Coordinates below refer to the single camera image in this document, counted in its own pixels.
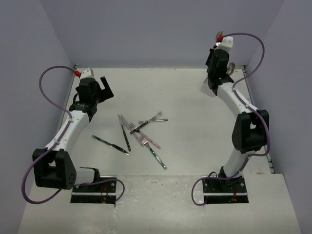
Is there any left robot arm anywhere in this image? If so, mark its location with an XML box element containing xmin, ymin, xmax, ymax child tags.
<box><xmin>32</xmin><ymin>77</ymin><xmax>114</xmax><ymax>192</ymax></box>

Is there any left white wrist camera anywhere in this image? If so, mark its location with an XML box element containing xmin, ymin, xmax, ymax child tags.
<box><xmin>80</xmin><ymin>68</ymin><xmax>95</xmax><ymax>79</ymax></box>

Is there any pink handled fork upper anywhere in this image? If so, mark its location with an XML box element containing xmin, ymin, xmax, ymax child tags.
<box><xmin>138</xmin><ymin>118</ymin><xmax>168</xmax><ymax>124</ymax></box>

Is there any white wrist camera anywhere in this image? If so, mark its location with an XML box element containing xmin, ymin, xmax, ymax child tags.
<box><xmin>80</xmin><ymin>68</ymin><xmax>95</xmax><ymax>79</ymax></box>
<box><xmin>215</xmin><ymin>36</ymin><xmax>234</xmax><ymax>53</ymax></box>

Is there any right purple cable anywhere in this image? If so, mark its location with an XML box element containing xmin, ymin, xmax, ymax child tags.
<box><xmin>191</xmin><ymin>32</ymin><xmax>270</xmax><ymax>207</ymax></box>

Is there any green handled knife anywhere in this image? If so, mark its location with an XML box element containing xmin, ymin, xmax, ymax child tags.
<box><xmin>92</xmin><ymin>135</ymin><xmax>130</xmax><ymax>156</ymax></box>

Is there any black handled knife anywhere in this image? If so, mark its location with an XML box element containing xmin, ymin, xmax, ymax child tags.
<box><xmin>117</xmin><ymin>114</ymin><xmax>131</xmax><ymax>151</ymax></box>

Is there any black handled spoon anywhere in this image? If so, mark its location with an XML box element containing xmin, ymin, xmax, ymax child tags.
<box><xmin>227</xmin><ymin>62</ymin><xmax>236</xmax><ymax>76</ymax></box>

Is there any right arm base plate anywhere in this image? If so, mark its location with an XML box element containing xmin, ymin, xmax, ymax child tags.
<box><xmin>202</xmin><ymin>172</ymin><xmax>249</xmax><ymax>204</ymax></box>

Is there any black handled fork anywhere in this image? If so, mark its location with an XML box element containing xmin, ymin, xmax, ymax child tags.
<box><xmin>130</xmin><ymin>111</ymin><xmax>163</xmax><ymax>134</ymax></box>

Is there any white divided utensil container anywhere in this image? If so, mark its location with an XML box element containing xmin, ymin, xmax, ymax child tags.
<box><xmin>201</xmin><ymin>77</ymin><xmax>215</xmax><ymax>98</ymax></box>

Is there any pink handled knife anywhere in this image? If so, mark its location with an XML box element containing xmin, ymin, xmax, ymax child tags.
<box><xmin>120</xmin><ymin>115</ymin><xmax>144</xmax><ymax>147</ymax></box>

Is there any green handled fork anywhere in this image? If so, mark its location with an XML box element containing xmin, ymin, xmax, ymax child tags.
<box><xmin>139</xmin><ymin>136</ymin><xmax>167</xmax><ymax>170</ymax></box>

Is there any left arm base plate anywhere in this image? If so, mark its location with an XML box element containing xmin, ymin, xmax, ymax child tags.
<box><xmin>70</xmin><ymin>176</ymin><xmax>117</xmax><ymax>205</ymax></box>

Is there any purple cable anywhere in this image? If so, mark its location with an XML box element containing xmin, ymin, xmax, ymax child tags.
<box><xmin>191</xmin><ymin>32</ymin><xmax>270</xmax><ymax>207</ymax></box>
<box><xmin>22</xmin><ymin>65</ymin><xmax>125</xmax><ymax>204</ymax></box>

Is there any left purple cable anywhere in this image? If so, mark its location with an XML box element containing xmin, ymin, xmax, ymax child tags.
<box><xmin>22</xmin><ymin>65</ymin><xmax>125</xmax><ymax>204</ymax></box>

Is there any green handled spoon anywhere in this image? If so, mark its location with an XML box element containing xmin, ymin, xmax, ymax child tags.
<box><xmin>215</xmin><ymin>31</ymin><xmax>224</xmax><ymax>46</ymax></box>

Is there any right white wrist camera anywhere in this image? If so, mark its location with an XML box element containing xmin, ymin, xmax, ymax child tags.
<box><xmin>215</xmin><ymin>36</ymin><xmax>234</xmax><ymax>53</ymax></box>

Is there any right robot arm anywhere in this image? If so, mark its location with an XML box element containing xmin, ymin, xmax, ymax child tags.
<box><xmin>206</xmin><ymin>45</ymin><xmax>269</xmax><ymax>192</ymax></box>

